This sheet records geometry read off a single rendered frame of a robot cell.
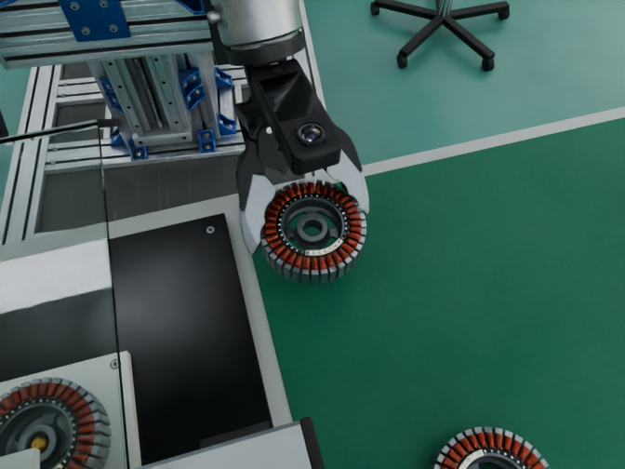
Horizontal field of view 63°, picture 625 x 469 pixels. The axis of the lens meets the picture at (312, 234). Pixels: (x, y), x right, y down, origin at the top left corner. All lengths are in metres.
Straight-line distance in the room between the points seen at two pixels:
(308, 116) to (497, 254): 0.31
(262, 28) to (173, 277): 0.29
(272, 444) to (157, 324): 0.41
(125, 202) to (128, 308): 0.82
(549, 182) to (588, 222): 0.07
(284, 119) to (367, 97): 1.42
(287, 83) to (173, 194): 0.93
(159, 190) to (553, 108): 1.33
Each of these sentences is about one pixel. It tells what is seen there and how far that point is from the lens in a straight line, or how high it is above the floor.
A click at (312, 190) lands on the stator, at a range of 0.55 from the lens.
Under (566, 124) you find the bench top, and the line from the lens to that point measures 0.81.
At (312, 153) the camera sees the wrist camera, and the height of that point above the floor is 0.96.
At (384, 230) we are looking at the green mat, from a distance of 0.63.
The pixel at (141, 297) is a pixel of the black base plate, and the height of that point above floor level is 0.77.
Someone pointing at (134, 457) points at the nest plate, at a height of 0.78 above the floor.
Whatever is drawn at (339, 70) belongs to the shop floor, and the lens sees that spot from 1.94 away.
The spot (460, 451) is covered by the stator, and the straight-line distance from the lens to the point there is 0.52.
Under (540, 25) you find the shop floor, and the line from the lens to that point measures 2.30.
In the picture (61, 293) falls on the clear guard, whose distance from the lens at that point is 0.27.
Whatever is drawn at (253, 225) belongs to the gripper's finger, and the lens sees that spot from 0.52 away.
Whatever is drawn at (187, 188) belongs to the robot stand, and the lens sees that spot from 1.37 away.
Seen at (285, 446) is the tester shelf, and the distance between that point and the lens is 0.17.
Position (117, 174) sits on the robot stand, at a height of 0.21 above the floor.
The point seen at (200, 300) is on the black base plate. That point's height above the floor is 0.77.
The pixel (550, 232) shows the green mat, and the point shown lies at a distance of 0.69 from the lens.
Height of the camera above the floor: 1.28
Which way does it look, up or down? 59 degrees down
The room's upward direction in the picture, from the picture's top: straight up
